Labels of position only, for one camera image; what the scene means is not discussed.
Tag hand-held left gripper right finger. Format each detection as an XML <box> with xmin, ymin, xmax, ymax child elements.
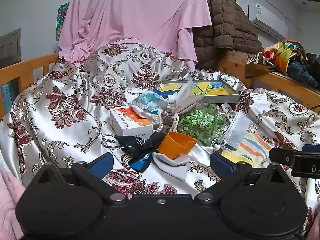
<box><xmin>195</xmin><ymin>152</ymin><xmax>287</xmax><ymax>204</ymax></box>

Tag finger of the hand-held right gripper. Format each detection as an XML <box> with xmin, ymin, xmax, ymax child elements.
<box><xmin>269</xmin><ymin>147</ymin><xmax>300</xmax><ymax>166</ymax></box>
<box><xmin>302</xmin><ymin>144</ymin><xmax>320</xmax><ymax>153</ymax></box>

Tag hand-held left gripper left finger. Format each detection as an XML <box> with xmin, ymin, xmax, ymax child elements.
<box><xmin>36</xmin><ymin>152</ymin><xmax>129</xmax><ymax>204</ymax></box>

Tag striped fluffy towel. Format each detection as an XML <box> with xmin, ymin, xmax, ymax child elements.
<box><xmin>221</xmin><ymin>132</ymin><xmax>272</xmax><ymax>168</ymax></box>

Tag white face mask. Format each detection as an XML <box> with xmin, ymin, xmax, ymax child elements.
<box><xmin>214</xmin><ymin>112</ymin><xmax>251</xmax><ymax>153</ymax></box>

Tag black sock blue print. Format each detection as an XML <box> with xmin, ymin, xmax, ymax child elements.
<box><xmin>129</xmin><ymin>151</ymin><xmax>154</xmax><ymax>173</ymax></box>

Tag black sock white stripes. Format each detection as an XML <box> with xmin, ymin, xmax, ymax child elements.
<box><xmin>114</xmin><ymin>131</ymin><xmax>167</xmax><ymax>155</ymax></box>

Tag orange plastic cup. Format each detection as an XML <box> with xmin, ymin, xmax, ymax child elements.
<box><xmin>158</xmin><ymin>131</ymin><xmax>197</xmax><ymax>160</ymax></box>

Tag metal tray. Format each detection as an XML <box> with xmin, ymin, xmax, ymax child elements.
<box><xmin>156</xmin><ymin>79</ymin><xmax>240</xmax><ymax>104</ymax></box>

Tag orange white medicine box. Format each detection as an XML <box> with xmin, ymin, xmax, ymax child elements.
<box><xmin>110</xmin><ymin>107</ymin><xmax>153</xmax><ymax>137</ymax></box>

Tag clear container of green pieces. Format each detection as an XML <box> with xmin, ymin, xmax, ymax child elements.
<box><xmin>179</xmin><ymin>102</ymin><xmax>228</xmax><ymax>147</ymax></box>

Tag blue jeans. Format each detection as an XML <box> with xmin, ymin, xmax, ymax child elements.
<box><xmin>286</xmin><ymin>60</ymin><xmax>320</xmax><ymax>88</ymax></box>

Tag cartoon painted sheet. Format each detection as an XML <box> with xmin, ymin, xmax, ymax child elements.
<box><xmin>158</xmin><ymin>81</ymin><xmax>225</xmax><ymax>98</ymax></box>

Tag teal white wipes packet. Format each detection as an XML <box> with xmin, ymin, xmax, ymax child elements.
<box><xmin>132</xmin><ymin>91</ymin><xmax>170</xmax><ymax>118</ymax></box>

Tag floral satin blanket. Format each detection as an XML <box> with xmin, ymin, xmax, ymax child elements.
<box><xmin>0</xmin><ymin>44</ymin><xmax>320</xmax><ymax>235</ymax></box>

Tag pink fluffy blanket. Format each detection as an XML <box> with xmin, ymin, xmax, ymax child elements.
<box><xmin>0</xmin><ymin>165</ymin><xmax>27</xmax><ymax>240</ymax></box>

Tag white air conditioner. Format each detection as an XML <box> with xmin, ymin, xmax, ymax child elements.
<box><xmin>247</xmin><ymin>4</ymin><xmax>288</xmax><ymax>40</ymax></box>

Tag brown quilted jacket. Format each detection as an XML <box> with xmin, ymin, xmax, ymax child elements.
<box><xmin>192</xmin><ymin>0</ymin><xmax>264</xmax><ymax>70</ymax></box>

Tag grey door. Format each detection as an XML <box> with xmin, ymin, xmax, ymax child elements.
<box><xmin>0</xmin><ymin>29</ymin><xmax>21</xmax><ymax>69</ymax></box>

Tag pink bed sheet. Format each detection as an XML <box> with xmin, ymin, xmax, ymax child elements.
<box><xmin>58</xmin><ymin>0</ymin><xmax>213</xmax><ymax>72</ymax></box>

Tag beige drawstring pouch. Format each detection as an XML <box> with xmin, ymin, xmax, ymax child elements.
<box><xmin>151</xmin><ymin>80</ymin><xmax>207</xmax><ymax>134</ymax></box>

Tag wooden bed frame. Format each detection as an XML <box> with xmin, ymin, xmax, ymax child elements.
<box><xmin>0</xmin><ymin>50</ymin><xmax>320</xmax><ymax>118</ymax></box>

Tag teal orange wall poster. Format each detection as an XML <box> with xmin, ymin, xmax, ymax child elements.
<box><xmin>55</xmin><ymin>2</ymin><xmax>70</xmax><ymax>42</ymax></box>

